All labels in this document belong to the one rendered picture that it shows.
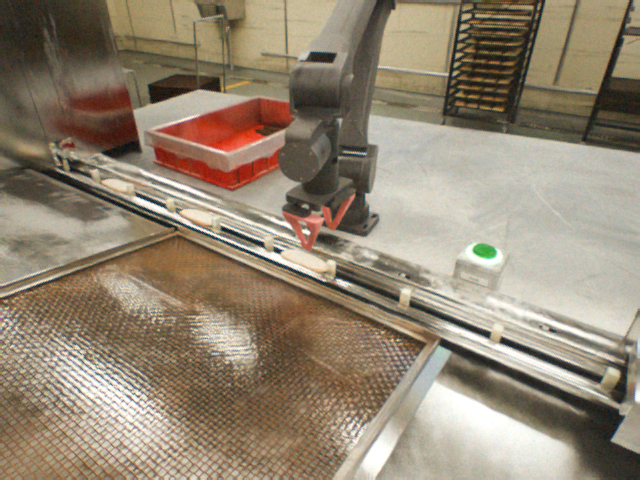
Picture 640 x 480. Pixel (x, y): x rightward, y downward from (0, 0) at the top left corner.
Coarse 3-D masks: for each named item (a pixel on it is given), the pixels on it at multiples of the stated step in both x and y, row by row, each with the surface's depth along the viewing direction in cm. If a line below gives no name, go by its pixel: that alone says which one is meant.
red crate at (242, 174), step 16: (256, 128) 149; (208, 144) 136; (224, 144) 136; (240, 144) 136; (160, 160) 121; (176, 160) 116; (192, 160) 112; (256, 160) 112; (272, 160) 117; (192, 176) 114; (208, 176) 111; (224, 176) 107; (240, 176) 108; (256, 176) 113
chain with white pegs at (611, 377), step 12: (96, 180) 107; (132, 192) 101; (156, 204) 98; (168, 204) 93; (216, 216) 87; (216, 228) 87; (264, 240) 80; (276, 252) 81; (336, 276) 75; (396, 300) 70; (408, 300) 67; (456, 324) 65; (492, 336) 61; (516, 348) 61; (576, 372) 57; (612, 372) 54; (612, 384) 54
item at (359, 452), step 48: (144, 240) 73; (192, 240) 76; (0, 288) 56; (96, 288) 59; (288, 288) 64; (0, 336) 49; (96, 336) 50; (192, 336) 52; (432, 336) 55; (0, 384) 42; (192, 384) 45; (384, 384) 47; (0, 432) 38; (144, 432) 39; (240, 432) 40
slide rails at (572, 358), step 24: (120, 192) 101; (144, 192) 101; (240, 240) 83; (336, 264) 76; (360, 288) 71; (384, 288) 71; (456, 312) 66; (480, 336) 62; (504, 336) 62; (528, 336) 62; (576, 360) 58; (600, 384) 55; (624, 384) 55
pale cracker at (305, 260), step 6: (282, 252) 79; (288, 252) 78; (294, 252) 78; (300, 252) 78; (282, 258) 78; (288, 258) 77; (294, 258) 76; (300, 258) 76; (306, 258) 76; (312, 258) 76; (318, 258) 77; (300, 264) 75; (306, 264) 75; (312, 264) 75; (318, 264) 75; (324, 264) 75; (312, 270) 74; (318, 270) 74; (324, 270) 74
